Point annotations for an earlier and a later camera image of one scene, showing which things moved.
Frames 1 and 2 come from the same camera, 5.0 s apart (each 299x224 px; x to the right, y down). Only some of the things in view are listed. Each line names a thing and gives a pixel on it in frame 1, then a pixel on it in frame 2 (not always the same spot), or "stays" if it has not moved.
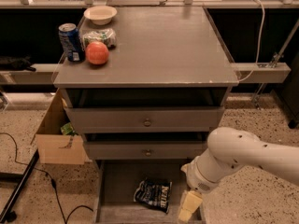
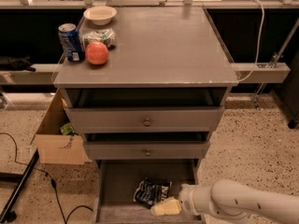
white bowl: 100,15 stays
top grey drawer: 145,119 stays
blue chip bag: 153,193 stays
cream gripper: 199,180 to 186,197
